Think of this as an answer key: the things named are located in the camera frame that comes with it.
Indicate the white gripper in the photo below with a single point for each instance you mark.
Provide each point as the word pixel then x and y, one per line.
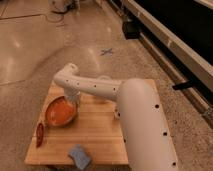
pixel 72 96

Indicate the orange ceramic bowl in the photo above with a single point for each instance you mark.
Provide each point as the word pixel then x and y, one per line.
pixel 60 112

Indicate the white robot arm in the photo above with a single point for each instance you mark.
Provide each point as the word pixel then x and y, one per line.
pixel 145 130

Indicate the wooden table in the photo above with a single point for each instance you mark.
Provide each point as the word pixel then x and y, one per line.
pixel 95 128

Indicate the dark red brown sausage toy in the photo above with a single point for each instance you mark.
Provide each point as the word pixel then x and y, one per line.
pixel 39 134

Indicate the blue tape cross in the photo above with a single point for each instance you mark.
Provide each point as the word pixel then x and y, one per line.
pixel 107 51

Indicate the blue sponge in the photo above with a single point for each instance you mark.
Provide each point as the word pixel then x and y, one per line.
pixel 80 157

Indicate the black box on ledge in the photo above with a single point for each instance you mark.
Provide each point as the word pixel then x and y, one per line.
pixel 130 30

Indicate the white machine base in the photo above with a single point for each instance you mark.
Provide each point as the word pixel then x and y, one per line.
pixel 63 6

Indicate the long beige wall ledge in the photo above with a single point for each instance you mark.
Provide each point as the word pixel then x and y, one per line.
pixel 192 60

